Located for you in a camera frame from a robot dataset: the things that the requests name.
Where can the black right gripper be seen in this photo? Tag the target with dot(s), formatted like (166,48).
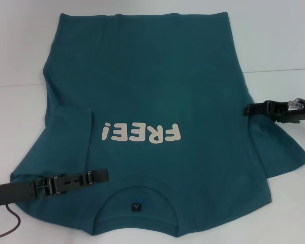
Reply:
(292,115)

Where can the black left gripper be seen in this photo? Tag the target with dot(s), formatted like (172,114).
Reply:
(12,191)

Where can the teal t-shirt with FREE print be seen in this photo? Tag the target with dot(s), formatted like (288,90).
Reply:
(147,89)

